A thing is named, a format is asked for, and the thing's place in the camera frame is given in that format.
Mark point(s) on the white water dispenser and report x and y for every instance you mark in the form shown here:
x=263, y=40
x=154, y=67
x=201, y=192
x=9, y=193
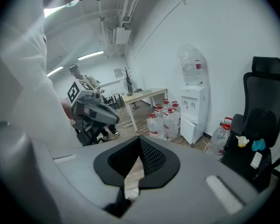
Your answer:
x=192, y=101

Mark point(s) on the grey cloth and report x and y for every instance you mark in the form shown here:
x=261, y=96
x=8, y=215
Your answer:
x=138, y=90

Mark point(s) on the group of clear water jugs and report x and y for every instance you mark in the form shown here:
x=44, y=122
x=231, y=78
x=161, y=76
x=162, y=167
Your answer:
x=163, y=125

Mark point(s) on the white ceiling pipes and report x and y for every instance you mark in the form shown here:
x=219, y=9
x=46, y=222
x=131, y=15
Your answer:
x=128, y=3

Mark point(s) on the blue crumpled cloth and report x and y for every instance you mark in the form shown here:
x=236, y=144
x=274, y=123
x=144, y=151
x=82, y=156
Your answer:
x=258, y=145

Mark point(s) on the large clear dispenser water bottle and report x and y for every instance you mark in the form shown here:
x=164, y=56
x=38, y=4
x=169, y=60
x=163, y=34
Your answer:
x=192, y=66

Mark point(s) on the light wooden table white legs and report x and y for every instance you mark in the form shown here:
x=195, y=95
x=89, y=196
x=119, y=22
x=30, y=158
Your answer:
x=140, y=95

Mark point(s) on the yellow and white toy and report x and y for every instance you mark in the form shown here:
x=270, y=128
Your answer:
x=242, y=141

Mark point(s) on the person's left forearm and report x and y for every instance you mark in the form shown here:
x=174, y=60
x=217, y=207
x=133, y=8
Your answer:
x=65, y=108

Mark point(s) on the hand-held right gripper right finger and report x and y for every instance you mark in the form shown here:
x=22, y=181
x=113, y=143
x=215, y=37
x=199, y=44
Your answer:
x=170, y=167

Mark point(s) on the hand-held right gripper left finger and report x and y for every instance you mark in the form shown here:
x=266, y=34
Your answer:
x=102, y=167

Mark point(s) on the black office chair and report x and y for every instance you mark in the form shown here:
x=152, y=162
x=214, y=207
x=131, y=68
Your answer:
x=263, y=97

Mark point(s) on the black coat rack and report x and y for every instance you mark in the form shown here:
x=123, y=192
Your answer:
x=127, y=72

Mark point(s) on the framed wall notice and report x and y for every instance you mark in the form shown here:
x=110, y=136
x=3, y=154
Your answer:
x=118, y=73

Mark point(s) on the black table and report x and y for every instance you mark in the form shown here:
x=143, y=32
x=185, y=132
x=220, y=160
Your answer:
x=114, y=99

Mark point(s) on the white packet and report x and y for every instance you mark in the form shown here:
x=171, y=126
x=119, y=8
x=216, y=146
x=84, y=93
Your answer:
x=256, y=160

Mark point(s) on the white ceiling air unit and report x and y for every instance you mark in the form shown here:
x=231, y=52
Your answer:
x=121, y=35

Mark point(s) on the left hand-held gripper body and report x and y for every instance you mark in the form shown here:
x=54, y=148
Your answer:
x=102, y=114

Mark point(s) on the black standing fan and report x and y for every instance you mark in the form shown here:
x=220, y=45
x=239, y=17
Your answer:
x=129, y=85

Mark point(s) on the long ceiling light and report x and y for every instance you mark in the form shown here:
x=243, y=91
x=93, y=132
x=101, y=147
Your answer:
x=55, y=71
x=91, y=55

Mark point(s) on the blue face mask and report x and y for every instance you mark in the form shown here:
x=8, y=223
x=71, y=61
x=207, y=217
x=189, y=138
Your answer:
x=71, y=3

